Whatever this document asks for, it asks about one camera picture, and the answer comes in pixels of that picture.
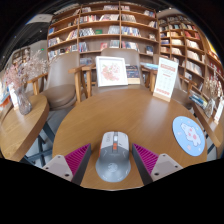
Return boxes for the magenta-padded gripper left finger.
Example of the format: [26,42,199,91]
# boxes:
[41,143,92,186]

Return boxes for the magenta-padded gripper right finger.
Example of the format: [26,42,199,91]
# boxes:
[131,143,184,186]

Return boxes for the grey computer mouse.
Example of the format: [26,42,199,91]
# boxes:
[95,130,132,183]

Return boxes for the round light blue mouse pad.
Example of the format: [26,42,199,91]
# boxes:
[171,115,206,158]

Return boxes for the round wooden side table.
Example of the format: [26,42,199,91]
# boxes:
[191,99,224,149]
[0,93,51,163]

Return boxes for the brown padded wooden armchair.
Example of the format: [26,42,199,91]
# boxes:
[26,51,85,111]
[81,47,158,98]
[151,53,194,109]

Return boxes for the glass vase with pink flowers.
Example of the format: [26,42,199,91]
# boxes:
[3,49,51,116]

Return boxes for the stack of dark books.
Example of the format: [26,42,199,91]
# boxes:
[187,89,208,109]

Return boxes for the glass vase with pale flowers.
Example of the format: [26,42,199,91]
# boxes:
[203,71,221,119]

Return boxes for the white sign on wooden stand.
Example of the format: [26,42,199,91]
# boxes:
[152,56,180,103]

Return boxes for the dark standing book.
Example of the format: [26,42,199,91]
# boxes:
[125,64,141,85]

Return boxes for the small white table sign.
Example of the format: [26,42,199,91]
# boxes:
[213,96,224,125]
[8,83,19,111]

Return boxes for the light blue book stack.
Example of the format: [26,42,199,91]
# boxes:
[140,61,160,71]

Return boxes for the white framed floral picture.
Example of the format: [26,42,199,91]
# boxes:
[95,55,129,88]

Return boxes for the orange book display stand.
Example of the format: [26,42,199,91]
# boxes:
[0,79,11,113]

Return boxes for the curved wooden bookshelf with books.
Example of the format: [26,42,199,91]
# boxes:
[156,14,224,101]

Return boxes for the small distant wooden bookshelf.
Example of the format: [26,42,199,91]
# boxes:
[11,46,33,68]

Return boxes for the wide wooden bookshelf with books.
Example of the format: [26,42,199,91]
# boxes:
[46,1,159,68]

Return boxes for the white hanging ceiling panel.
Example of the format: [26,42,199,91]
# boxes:
[25,13,54,25]

